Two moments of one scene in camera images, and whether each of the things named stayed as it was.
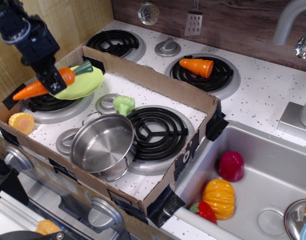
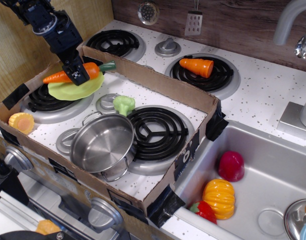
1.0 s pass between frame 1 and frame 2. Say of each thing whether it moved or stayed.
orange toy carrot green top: moved
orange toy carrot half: stayed
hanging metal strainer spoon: stayed
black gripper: moved
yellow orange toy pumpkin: stayed
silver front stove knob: stayed
